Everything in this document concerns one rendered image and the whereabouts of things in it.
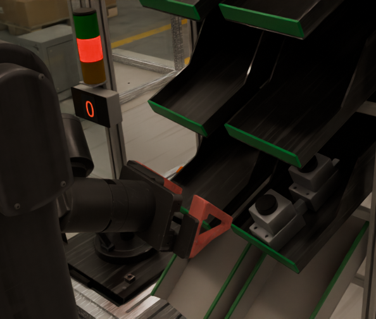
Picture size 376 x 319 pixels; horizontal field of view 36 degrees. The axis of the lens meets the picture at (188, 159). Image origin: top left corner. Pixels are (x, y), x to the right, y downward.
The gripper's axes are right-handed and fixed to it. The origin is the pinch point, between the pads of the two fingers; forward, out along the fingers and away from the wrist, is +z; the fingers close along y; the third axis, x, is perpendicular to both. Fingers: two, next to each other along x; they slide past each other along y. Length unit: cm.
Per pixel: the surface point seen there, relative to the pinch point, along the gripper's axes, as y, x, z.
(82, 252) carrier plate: 47, 29, 17
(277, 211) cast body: -2.0, -0.4, 12.4
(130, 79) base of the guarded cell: 154, 3, 94
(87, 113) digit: 63, 3, 21
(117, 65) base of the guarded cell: 174, 0, 100
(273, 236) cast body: -1.9, 3.3, 13.3
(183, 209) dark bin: 14.1, 5.8, 10.9
